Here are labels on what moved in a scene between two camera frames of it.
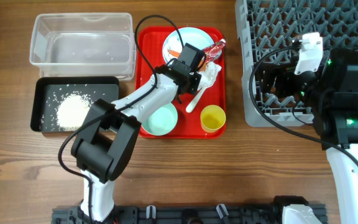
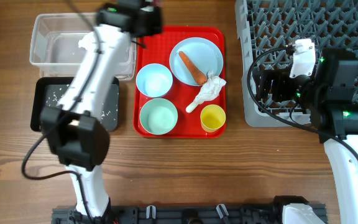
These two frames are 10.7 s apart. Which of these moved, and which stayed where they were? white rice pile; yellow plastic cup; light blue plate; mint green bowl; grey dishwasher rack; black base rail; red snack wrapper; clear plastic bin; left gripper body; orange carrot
Moved: left gripper body; orange carrot; red snack wrapper; white rice pile; light blue plate
Stayed: black base rail; yellow plastic cup; mint green bowl; clear plastic bin; grey dishwasher rack
